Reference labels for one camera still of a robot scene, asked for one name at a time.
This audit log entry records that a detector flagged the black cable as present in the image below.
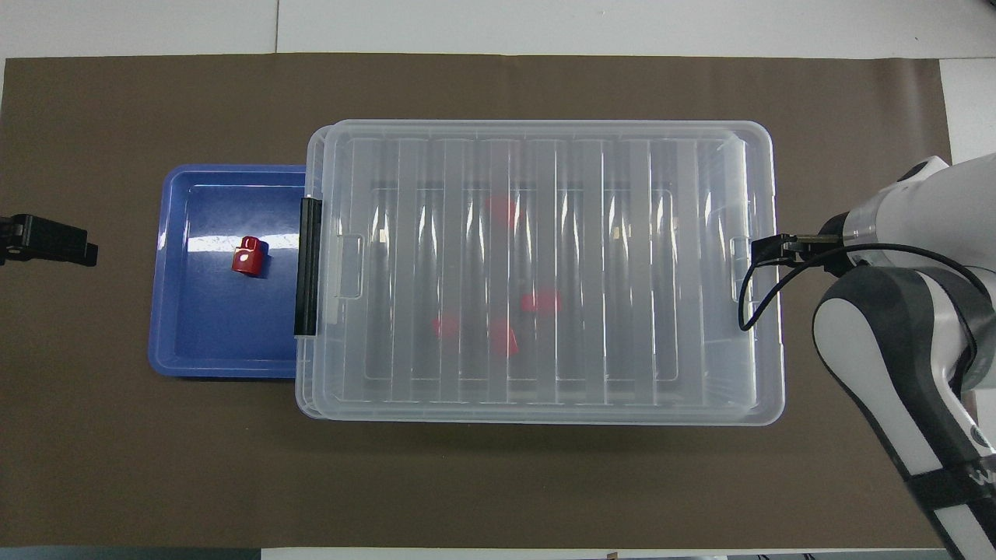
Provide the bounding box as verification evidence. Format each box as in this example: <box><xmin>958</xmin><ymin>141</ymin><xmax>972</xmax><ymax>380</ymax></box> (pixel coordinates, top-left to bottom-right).
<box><xmin>738</xmin><ymin>243</ymin><xmax>987</xmax><ymax>333</ymax></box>

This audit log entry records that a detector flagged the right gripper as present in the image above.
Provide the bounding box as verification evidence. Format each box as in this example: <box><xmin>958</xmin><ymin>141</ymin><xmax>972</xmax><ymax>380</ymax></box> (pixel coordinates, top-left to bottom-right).
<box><xmin>792</xmin><ymin>215</ymin><xmax>855</xmax><ymax>278</ymax></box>

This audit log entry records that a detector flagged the clear plastic storage box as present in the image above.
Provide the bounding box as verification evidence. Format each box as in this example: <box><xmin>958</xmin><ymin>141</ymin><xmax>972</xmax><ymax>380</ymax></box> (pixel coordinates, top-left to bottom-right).
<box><xmin>294</xmin><ymin>119</ymin><xmax>785</xmax><ymax>426</ymax></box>
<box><xmin>299</xmin><ymin>123</ymin><xmax>782</xmax><ymax>423</ymax></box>

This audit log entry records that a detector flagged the blue plastic tray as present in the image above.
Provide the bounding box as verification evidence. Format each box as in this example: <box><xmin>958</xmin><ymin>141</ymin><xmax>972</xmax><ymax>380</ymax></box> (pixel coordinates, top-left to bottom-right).
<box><xmin>148</xmin><ymin>163</ymin><xmax>312</xmax><ymax>380</ymax></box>

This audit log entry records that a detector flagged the black plastic latch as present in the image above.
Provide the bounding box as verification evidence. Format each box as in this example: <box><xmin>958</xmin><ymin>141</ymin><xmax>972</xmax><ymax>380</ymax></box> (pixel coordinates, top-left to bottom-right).
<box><xmin>293</xmin><ymin>198</ymin><xmax>323</xmax><ymax>337</ymax></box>

